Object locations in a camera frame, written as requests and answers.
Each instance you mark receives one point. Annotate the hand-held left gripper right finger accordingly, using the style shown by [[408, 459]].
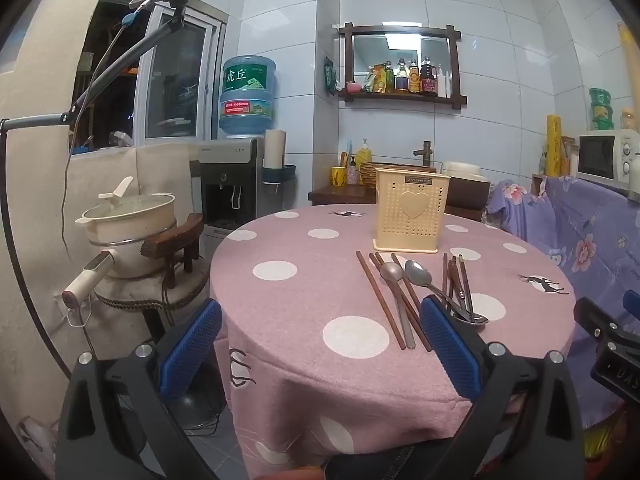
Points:
[[450, 350]]

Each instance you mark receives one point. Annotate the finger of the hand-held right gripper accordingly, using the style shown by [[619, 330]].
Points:
[[592, 317], [632, 305]]

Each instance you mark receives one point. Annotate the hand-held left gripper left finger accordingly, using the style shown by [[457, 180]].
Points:
[[192, 345]]

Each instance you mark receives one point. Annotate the beige perforated utensil holder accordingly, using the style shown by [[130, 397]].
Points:
[[412, 210]]

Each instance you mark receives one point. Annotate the metal spoon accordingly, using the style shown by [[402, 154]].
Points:
[[392, 272], [419, 274], [475, 318]]

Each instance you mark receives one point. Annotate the black round stand base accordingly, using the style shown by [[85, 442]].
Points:
[[200, 407]]

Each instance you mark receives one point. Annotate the beige round cushion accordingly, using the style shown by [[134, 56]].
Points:
[[150, 295]]

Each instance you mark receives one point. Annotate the purple floral cloth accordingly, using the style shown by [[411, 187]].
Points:
[[575, 230]]

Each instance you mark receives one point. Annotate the small dark wooden stool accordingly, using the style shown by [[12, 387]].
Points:
[[172, 242]]

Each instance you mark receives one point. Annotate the pink polka dot tablecloth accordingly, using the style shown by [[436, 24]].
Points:
[[300, 310]]

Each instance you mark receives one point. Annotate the white handheld appliance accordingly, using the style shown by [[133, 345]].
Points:
[[87, 280]]

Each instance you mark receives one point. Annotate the person's denim pants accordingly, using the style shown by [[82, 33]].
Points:
[[390, 465]]

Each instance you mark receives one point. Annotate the cream cooking pot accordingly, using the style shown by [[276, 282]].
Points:
[[135, 227]]

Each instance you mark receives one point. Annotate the white microwave oven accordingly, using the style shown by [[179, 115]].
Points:
[[597, 157]]

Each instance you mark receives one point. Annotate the glass pot lid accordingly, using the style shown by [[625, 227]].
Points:
[[130, 205]]

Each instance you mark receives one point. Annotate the yellow patterned cylinder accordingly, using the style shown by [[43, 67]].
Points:
[[553, 145]]

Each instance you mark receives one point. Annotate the silver black water dispenser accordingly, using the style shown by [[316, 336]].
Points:
[[225, 170]]

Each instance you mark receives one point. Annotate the stack of white bowls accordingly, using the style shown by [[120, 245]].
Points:
[[465, 170]]

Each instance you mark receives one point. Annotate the dark wooden cabinet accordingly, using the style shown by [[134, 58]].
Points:
[[340, 196]]

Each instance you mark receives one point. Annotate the wicker basket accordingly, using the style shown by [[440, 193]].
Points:
[[368, 175]]

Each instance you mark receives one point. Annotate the bronze faucet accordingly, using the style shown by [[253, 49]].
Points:
[[426, 152]]

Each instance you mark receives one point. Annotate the floral small bottle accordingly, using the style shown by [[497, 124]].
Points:
[[354, 174]]

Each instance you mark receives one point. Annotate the yellow mug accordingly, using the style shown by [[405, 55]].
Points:
[[338, 177]]

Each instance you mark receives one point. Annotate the yellow soap dispenser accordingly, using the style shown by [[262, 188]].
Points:
[[364, 154]]

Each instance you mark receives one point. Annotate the blue water jug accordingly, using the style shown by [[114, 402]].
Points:
[[247, 95]]

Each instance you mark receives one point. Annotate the white framed window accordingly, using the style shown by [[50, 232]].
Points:
[[175, 85]]

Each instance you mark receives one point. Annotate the white slim bottle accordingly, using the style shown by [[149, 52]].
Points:
[[441, 82]]

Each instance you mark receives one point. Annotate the dark sauce bottle red label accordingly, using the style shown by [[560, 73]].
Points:
[[427, 79]]

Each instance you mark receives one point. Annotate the amber sauce bottle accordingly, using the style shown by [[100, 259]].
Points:
[[414, 80]]

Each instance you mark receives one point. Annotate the dark sauce bottle yellow label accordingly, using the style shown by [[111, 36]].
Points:
[[402, 79]]

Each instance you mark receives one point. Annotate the yellow oil bottle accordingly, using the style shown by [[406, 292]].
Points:
[[389, 79]]

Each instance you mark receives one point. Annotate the pink small ornament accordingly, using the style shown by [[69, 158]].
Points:
[[353, 88]]

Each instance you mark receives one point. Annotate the yellow seasoning packet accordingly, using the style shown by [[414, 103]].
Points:
[[374, 80]]

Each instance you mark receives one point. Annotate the green hanging packet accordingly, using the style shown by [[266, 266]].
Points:
[[331, 77]]

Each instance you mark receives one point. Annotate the dark wooden framed wall shelf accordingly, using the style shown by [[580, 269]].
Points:
[[452, 62]]

